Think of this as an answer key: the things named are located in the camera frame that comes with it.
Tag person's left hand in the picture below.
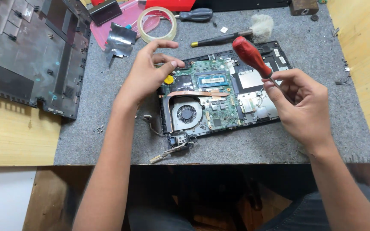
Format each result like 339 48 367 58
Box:
115 40 186 108

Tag person's right hand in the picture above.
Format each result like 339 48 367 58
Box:
261 68 333 154

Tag red handled screwdriver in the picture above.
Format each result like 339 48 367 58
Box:
232 36 282 90

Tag silver foil piece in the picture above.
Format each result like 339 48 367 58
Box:
104 22 137 68

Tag clear tape roll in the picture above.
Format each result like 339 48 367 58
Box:
137 7 178 44

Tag opened laptop base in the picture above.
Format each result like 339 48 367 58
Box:
157 40 292 139

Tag pink plastic container lid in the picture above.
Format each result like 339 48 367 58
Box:
90 0 160 51

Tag cooling fan with copper heatpipe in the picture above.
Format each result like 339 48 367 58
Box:
163 90 230 133

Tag blue memory module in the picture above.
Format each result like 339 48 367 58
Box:
195 73 230 88

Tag green motherboard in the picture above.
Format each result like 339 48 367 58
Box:
162 59 243 131

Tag small black box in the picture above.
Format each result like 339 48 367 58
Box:
88 0 123 26

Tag red plastic box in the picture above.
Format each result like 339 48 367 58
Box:
145 0 196 12

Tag grey felt work mat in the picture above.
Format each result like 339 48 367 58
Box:
54 6 370 166

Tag brown wooden block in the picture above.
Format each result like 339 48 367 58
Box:
289 0 320 16

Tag person's dark trousers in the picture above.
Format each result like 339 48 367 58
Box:
127 183 370 231

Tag black laptop bottom cover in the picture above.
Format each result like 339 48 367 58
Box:
0 0 92 120

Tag laptop hinge with cable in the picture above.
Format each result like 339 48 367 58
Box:
150 133 198 164

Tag black handled screwdriver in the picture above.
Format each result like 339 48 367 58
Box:
160 8 214 22

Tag black handled dusting brush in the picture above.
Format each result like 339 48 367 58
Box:
190 14 274 48

